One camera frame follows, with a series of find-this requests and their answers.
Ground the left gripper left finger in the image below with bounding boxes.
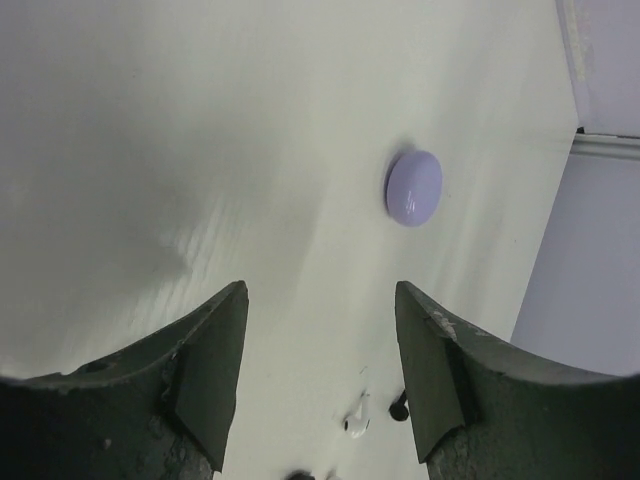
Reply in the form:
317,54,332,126
1,281,249,479

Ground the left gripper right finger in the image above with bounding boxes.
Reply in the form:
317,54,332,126
395,281,639,479

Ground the white earbud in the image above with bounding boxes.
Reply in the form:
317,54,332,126
342,391,371,439

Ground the purple earbud charging case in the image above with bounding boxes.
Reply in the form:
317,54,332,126
385,150,443,228

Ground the black earbud right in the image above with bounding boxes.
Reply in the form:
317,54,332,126
388,390,410,422

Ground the black earbud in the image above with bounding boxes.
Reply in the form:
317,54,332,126
286,470,315,480
388,390,410,422

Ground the black earbud left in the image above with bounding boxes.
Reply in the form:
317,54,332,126
286,470,315,480

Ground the right aluminium frame post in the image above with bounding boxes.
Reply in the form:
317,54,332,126
570,130,640,161

